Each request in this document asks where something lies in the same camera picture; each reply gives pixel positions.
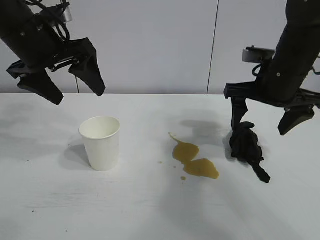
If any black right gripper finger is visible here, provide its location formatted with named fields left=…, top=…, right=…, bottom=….
left=277, top=109, right=315, bottom=136
left=230, top=96, right=249, bottom=131

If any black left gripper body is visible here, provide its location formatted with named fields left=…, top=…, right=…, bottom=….
left=0, top=14, right=97, bottom=81

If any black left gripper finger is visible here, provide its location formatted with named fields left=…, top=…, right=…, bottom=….
left=17, top=69, right=64, bottom=106
left=68, top=53, right=106, bottom=97

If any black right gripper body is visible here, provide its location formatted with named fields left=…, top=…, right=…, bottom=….
left=223, top=53, right=320, bottom=112

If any black cloth rag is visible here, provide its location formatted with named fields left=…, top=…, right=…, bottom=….
left=228, top=121, right=272, bottom=184

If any white paper cup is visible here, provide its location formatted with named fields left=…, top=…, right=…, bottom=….
left=78, top=115, right=121, bottom=172

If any brown liquid spill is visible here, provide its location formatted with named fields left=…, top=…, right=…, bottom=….
left=157, top=131, right=221, bottom=181

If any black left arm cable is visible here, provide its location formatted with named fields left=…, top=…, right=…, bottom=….
left=51, top=14, right=70, bottom=41

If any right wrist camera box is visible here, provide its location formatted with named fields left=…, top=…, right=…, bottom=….
left=242, top=45, right=276, bottom=63

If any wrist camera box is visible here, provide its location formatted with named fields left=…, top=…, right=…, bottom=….
left=242, top=45, right=276, bottom=63
left=42, top=3, right=74, bottom=24

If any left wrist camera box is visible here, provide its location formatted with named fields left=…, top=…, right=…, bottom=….
left=42, top=3, right=74, bottom=24

